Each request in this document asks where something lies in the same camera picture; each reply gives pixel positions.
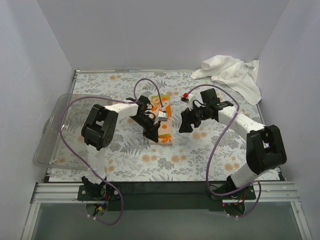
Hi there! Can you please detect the orange patterned towel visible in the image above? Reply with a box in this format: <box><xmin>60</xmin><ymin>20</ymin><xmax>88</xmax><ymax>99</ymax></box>
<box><xmin>150</xmin><ymin>94</ymin><xmax>173</xmax><ymax>145</ymax></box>

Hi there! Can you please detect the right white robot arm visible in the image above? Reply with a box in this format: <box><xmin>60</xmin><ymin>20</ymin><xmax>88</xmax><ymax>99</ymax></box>
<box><xmin>179</xmin><ymin>88</ymin><xmax>287</xmax><ymax>199</ymax></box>

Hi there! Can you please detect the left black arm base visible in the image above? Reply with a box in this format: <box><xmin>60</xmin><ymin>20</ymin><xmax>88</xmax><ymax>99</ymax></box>
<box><xmin>77</xmin><ymin>182</ymin><xmax>121</xmax><ymax>217</ymax></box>

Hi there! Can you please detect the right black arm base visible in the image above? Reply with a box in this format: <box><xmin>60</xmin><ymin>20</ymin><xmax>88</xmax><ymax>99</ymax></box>
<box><xmin>206</xmin><ymin>183</ymin><xmax>257</xmax><ymax>218</ymax></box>

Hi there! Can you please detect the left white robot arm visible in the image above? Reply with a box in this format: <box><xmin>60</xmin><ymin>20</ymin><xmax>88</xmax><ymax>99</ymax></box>
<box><xmin>81</xmin><ymin>96</ymin><xmax>167</xmax><ymax>200</ymax></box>

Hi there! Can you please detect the floral patterned table mat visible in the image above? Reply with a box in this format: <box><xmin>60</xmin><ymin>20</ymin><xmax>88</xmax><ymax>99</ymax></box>
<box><xmin>48</xmin><ymin>71</ymin><xmax>280</xmax><ymax>183</ymax></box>

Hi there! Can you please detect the white crumpled towel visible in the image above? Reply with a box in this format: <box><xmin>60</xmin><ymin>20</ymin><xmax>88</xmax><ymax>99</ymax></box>
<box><xmin>191</xmin><ymin>55</ymin><xmax>262</xmax><ymax>106</ymax></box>

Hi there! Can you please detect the clear plastic bin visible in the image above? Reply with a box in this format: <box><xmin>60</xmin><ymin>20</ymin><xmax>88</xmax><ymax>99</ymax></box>
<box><xmin>33</xmin><ymin>93</ymin><xmax>112</xmax><ymax>171</ymax></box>

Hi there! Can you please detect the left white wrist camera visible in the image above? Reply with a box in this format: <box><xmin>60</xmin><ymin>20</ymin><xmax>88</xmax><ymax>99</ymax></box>
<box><xmin>157</xmin><ymin>111</ymin><xmax>169</xmax><ymax>122</ymax></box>

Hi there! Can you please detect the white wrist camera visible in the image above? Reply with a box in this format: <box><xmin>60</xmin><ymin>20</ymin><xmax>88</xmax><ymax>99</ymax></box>
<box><xmin>180</xmin><ymin>93</ymin><xmax>197</xmax><ymax>111</ymax></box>
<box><xmin>157</xmin><ymin>111</ymin><xmax>169</xmax><ymax>122</ymax></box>

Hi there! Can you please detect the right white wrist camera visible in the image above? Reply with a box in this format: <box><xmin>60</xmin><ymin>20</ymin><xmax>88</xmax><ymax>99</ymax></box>
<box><xmin>180</xmin><ymin>93</ymin><xmax>197</xmax><ymax>111</ymax></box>

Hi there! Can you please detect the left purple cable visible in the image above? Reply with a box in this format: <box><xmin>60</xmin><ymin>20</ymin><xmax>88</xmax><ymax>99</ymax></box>
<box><xmin>58</xmin><ymin>78</ymin><xmax>167</xmax><ymax>226</ymax></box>

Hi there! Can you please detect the aluminium frame rail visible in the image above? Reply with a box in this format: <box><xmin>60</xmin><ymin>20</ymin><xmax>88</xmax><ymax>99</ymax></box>
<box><xmin>31</xmin><ymin>181</ymin><xmax>300</xmax><ymax>203</ymax></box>

